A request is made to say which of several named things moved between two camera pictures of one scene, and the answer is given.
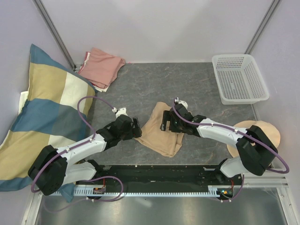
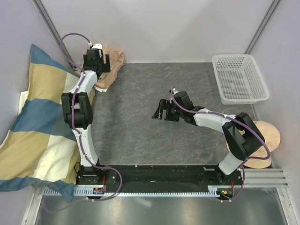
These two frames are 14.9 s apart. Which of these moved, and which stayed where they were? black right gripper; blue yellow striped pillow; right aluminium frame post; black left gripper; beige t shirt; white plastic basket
Moved: black right gripper; beige t shirt; black left gripper
Stayed: white plastic basket; right aluminium frame post; blue yellow striped pillow
